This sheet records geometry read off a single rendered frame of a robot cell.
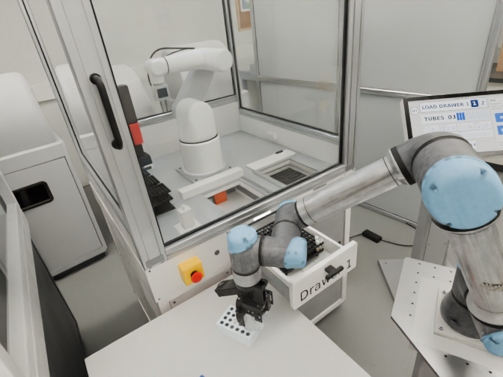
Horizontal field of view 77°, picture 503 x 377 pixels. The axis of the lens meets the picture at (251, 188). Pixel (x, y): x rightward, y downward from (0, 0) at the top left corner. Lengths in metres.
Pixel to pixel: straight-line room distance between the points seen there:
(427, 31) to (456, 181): 1.87
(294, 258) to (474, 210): 0.36
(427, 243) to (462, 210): 1.45
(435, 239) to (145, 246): 1.60
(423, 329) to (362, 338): 0.92
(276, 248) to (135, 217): 0.44
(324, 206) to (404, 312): 0.50
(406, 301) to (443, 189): 0.64
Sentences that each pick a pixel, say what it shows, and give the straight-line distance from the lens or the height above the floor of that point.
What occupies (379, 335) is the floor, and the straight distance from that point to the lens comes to 2.07.
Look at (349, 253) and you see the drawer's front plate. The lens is 1.13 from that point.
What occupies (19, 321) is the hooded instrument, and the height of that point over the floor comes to 0.96.
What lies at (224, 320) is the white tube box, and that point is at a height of 0.80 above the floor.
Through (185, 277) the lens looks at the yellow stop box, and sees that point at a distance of 1.13.
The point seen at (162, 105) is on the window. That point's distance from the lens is 0.94.
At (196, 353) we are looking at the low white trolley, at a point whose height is 0.76.
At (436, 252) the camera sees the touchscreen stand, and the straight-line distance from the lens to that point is 2.17.
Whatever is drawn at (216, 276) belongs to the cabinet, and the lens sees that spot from 1.28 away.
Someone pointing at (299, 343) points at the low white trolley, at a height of 0.76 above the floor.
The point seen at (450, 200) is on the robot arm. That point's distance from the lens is 0.64.
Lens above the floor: 1.63
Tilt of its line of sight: 29 degrees down
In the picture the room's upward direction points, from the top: 7 degrees counter-clockwise
